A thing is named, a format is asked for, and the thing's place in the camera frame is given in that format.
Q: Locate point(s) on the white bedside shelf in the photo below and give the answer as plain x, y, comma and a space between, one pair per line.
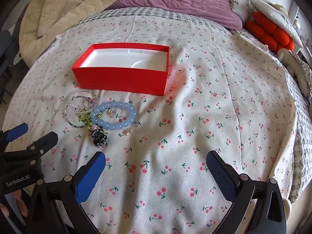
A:
296, 9

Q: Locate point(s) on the black hair claw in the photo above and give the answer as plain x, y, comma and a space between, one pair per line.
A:
97, 137

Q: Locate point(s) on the red cardboard box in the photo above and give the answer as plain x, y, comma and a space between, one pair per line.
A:
117, 80

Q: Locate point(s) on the small silver earring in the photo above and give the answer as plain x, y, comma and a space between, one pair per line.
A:
111, 112

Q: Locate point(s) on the purple duvet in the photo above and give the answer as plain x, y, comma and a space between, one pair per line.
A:
182, 0

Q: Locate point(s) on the person's left hand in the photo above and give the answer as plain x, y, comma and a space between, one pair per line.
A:
20, 203

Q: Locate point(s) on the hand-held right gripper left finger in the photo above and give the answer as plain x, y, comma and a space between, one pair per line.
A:
90, 175

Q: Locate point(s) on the blue-grey chair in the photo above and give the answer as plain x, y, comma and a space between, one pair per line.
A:
6, 53

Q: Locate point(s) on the beige fleece blanket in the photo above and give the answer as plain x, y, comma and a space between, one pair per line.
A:
61, 17

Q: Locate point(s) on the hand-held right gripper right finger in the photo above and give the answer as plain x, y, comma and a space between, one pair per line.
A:
219, 175

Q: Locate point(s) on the small gold earring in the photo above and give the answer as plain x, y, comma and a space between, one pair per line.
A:
128, 132

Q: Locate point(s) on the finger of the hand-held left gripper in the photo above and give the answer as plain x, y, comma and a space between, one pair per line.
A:
36, 148
15, 132

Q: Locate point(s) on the cherry print cloth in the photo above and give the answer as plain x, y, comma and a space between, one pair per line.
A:
195, 126

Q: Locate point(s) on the orange plush cushion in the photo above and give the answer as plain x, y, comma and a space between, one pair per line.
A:
263, 29

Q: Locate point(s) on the grey and white pillow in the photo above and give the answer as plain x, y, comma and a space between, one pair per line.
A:
275, 17

